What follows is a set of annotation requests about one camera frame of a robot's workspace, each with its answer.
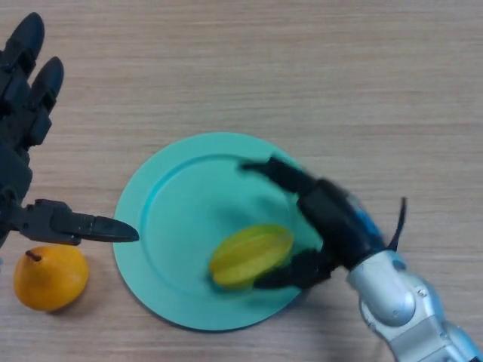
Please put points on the teal round plate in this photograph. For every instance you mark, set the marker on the teal round plate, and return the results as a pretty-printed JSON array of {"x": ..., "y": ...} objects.
[{"x": 181, "y": 234}]

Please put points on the orange pear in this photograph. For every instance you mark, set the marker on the orange pear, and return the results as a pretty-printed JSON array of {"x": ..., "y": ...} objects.
[{"x": 51, "y": 281}]

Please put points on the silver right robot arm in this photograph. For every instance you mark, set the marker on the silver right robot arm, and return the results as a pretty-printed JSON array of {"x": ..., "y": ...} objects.
[{"x": 400, "y": 301}]

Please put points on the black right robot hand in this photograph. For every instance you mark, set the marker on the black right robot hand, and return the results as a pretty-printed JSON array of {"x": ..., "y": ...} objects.
[{"x": 336, "y": 222}]

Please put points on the yellow starfruit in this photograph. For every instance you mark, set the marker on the yellow starfruit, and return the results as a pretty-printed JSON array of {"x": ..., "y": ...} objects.
[{"x": 249, "y": 256}]

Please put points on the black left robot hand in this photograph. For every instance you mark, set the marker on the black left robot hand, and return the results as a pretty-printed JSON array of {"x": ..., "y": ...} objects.
[{"x": 11, "y": 166}]

